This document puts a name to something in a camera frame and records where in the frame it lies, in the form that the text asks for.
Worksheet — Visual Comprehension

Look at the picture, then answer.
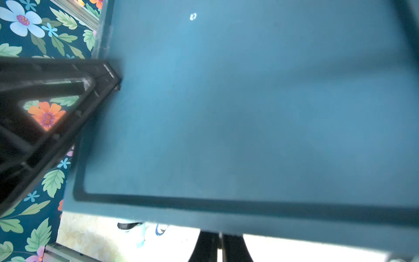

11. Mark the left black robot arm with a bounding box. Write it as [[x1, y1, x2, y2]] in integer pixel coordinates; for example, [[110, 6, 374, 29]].
[[189, 231, 253, 262]]

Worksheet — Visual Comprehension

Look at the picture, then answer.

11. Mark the teal plastic drawer cabinet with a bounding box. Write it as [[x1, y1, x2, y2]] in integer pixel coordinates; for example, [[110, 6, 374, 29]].
[[64, 1, 419, 255]]

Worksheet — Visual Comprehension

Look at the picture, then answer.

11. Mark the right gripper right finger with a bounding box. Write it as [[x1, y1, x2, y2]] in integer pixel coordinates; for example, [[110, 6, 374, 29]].
[[391, 0, 419, 62]]

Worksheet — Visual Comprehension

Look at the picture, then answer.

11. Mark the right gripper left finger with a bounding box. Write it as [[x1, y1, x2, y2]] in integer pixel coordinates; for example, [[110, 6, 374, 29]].
[[1, 57, 121, 212]]

